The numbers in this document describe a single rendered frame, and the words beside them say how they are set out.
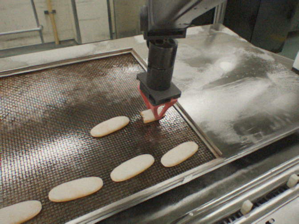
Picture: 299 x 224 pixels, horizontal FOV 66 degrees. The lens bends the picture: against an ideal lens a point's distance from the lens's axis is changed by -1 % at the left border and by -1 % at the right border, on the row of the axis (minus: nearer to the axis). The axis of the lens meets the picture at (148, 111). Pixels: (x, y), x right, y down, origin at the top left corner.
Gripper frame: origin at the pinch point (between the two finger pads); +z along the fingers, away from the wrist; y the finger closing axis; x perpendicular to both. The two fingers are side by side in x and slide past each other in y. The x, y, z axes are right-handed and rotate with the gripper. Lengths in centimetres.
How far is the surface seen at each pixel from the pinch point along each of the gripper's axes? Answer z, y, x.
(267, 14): 47, 126, -217
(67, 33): 133, 324, -39
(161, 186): 0.3, -18.5, 8.7
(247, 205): 1.3, -28.8, -4.7
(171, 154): 0.1, -12.9, 3.1
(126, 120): 0.4, 0.4, 7.7
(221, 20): 8, 54, -73
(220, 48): 1.0, 21.3, -41.2
